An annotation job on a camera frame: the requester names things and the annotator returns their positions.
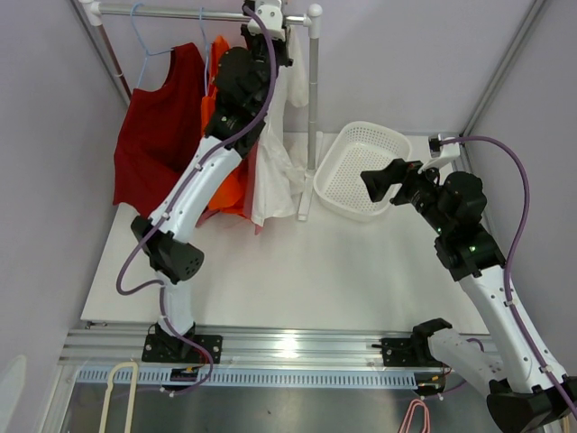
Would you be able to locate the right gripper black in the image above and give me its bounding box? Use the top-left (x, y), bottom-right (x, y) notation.
top-left (360, 158), bottom-right (451, 236)

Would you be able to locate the white t shirt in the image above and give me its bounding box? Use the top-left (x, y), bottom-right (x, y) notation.
top-left (251, 29), bottom-right (308, 226)

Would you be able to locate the pink t shirt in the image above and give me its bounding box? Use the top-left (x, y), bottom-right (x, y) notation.
top-left (197, 143), bottom-right (259, 227)

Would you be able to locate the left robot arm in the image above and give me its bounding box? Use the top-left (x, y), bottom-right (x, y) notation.
top-left (131, 21), bottom-right (292, 363)

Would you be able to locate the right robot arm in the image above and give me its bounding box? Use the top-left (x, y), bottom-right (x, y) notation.
top-left (361, 159), bottom-right (576, 432)

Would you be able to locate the blue hanger left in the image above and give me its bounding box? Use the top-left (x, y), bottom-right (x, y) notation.
top-left (129, 2), bottom-right (172, 88)

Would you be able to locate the dark red t shirt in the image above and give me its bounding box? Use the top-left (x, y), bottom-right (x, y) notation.
top-left (113, 42), bottom-right (205, 217)

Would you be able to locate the orange t shirt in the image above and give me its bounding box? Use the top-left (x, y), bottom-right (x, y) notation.
top-left (201, 35), bottom-right (256, 219)

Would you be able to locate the pink hanger bottom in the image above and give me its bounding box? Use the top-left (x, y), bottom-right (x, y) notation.
top-left (398, 399), bottom-right (433, 433)

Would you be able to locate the cream hanger bottom left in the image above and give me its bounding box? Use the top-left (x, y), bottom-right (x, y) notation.
top-left (96, 359), bottom-right (140, 433)

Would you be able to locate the white plastic basket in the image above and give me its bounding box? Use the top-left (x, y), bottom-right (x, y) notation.
top-left (314, 121), bottom-right (412, 222)

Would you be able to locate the metal clothes rack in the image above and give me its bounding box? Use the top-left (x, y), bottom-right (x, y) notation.
top-left (79, 1), bottom-right (323, 221)

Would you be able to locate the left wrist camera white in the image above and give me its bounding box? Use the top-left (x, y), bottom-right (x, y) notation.
top-left (243, 0), bottom-right (287, 41)

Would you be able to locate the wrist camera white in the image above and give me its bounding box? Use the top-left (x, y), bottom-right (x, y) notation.
top-left (243, 0), bottom-right (287, 41)
top-left (420, 134), bottom-right (461, 171)

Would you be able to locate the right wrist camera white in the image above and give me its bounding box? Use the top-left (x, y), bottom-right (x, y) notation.
top-left (420, 134), bottom-right (461, 171)

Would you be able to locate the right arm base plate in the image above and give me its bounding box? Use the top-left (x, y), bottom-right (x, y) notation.
top-left (371, 337), bottom-right (444, 368)

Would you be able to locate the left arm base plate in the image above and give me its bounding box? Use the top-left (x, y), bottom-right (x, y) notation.
top-left (141, 334), bottom-right (224, 364)

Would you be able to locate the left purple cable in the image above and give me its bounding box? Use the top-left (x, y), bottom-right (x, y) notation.
top-left (115, 0), bottom-right (283, 398)

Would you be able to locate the aluminium rail frame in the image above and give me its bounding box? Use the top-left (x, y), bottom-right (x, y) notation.
top-left (58, 323), bottom-right (410, 370)

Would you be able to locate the slotted cable duct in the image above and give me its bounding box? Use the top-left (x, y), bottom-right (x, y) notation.
top-left (76, 365), bottom-right (445, 390)

